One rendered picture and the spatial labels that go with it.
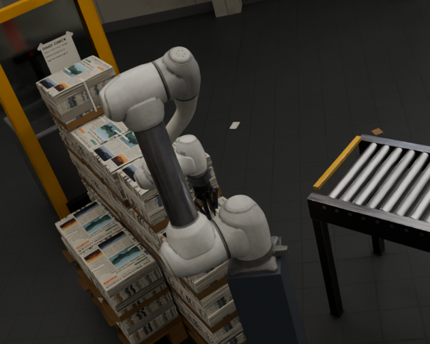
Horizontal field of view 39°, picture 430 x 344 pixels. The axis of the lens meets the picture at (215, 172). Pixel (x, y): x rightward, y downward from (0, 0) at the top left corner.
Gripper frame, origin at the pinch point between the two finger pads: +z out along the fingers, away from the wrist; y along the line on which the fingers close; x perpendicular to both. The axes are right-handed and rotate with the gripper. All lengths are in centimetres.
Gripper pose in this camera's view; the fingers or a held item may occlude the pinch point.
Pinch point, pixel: (211, 218)
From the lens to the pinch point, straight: 258.7
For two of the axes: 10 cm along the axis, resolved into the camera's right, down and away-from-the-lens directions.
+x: 5.4, 3.7, -7.6
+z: 2.4, 7.9, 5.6
